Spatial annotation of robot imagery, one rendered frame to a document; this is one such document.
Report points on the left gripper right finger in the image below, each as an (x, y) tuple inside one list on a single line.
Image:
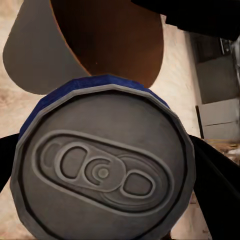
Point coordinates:
[(217, 189)]

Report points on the can of soda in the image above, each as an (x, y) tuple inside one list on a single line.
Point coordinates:
[(102, 158)]

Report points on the oven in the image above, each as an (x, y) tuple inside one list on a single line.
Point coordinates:
[(212, 47)]

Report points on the fridge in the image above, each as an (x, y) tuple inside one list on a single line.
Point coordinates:
[(219, 120)]

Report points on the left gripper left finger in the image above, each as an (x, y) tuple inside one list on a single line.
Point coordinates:
[(7, 153)]

